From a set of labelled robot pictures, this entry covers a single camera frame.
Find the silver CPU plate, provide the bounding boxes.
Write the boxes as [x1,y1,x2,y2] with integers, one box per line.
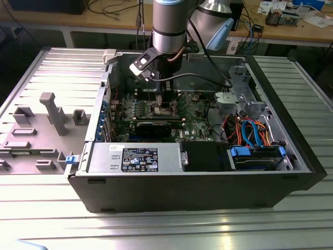
[155,102,174,112]

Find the metal socket cover frame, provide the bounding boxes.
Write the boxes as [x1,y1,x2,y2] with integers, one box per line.
[151,100,179,117]

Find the black RAM slot bank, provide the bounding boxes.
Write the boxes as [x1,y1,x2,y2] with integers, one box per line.
[135,115,186,129]
[135,88,182,102]

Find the CPU socket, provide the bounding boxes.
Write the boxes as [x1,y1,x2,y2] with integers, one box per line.
[149,100,179,117]

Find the green motherboard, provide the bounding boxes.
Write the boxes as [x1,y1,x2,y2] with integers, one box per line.
[109,90,216,143]

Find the beige case clip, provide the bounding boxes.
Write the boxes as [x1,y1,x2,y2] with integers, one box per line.
[103,49,117,66]

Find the black graphics card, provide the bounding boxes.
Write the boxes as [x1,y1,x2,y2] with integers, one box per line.
[135,120,174,139]

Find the tall black desktop box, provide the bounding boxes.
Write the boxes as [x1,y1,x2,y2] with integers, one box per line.
[230,0,245,31]

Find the silver metal drive cage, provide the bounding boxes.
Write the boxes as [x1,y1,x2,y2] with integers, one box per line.
[213,65,273,123]

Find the black plastic shroud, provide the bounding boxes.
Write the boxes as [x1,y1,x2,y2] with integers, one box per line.
[181,142,231,172]

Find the wooden desk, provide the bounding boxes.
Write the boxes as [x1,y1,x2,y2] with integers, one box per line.
[0,0,333,49]

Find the grey power supply unit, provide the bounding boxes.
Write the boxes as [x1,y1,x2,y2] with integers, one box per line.
[87,142,183,174]

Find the white paper cards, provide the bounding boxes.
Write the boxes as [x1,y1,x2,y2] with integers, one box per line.
[257,1,287,14]

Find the copper wound transformer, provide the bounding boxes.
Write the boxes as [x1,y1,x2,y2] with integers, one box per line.
[265,11,281,26]

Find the black open PC case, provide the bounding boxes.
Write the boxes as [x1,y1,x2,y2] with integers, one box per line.
[63,49,328,214]

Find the hard disk in blue carrier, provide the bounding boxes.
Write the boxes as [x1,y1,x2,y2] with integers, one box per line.
[228,145,287,171]

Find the grey electronic device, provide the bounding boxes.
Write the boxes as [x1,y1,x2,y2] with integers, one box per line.
[280,7,300,27]

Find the large black box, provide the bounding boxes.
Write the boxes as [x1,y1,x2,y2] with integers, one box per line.
[7,0,85,15]

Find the grey parts rack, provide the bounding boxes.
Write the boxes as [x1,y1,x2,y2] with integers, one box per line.
[0,92,92,175]

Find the white paper sheets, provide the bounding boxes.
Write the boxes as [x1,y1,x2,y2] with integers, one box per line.
[301,14,333,28]

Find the green RAM stick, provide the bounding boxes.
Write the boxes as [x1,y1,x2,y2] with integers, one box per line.
[10,150,34,157]

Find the pale blue rounded object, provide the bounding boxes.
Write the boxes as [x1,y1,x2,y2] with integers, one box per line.
[10,238,49,250]

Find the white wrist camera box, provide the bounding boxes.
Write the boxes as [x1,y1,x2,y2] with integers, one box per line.
[129,48,160,82]

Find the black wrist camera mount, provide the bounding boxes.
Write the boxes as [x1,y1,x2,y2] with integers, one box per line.
[185,39,205,62]

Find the blue wire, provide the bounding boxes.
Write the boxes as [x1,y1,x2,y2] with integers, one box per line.
[240,120,264,148]

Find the orange wire bundle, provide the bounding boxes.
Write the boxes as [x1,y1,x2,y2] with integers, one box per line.
[224,116,273,146]

